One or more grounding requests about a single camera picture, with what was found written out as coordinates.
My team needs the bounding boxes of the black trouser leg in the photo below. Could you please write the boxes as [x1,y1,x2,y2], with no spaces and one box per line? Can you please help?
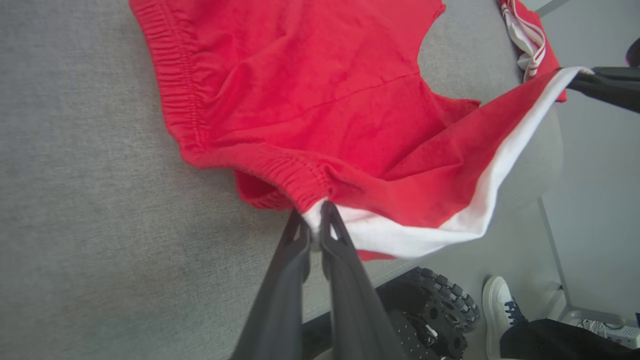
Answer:
[500,319,640,360]

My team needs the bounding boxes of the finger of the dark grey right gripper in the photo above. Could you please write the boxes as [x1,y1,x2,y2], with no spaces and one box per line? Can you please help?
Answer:
[567,73,640,114]
[592,66,640,82]

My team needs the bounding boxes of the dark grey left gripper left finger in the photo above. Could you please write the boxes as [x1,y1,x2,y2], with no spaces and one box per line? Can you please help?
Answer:
[230,209,312,360]

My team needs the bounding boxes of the grey metal frame leg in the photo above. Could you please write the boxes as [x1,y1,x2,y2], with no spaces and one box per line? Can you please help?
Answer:
[537,196,628,327]

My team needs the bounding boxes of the white power strip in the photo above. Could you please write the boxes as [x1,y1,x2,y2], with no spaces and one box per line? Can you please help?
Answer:
[575,319,640,350]

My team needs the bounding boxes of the black knobby robot wheel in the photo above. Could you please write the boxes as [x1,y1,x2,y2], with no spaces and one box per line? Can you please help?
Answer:
[395,266,481,360]

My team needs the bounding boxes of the red basketball jersey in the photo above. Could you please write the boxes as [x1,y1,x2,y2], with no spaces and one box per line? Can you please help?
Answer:
[499,0,569,104]

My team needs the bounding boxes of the red shorts with white stripe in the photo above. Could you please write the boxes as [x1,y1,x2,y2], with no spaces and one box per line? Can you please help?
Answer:
[128,0,596,262]

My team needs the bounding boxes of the white sneaker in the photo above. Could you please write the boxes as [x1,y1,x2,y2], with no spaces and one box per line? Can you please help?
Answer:
[482,275,528,359]

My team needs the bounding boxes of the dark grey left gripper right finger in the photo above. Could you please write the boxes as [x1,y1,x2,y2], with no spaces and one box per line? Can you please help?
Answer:
[319,201,406,360]

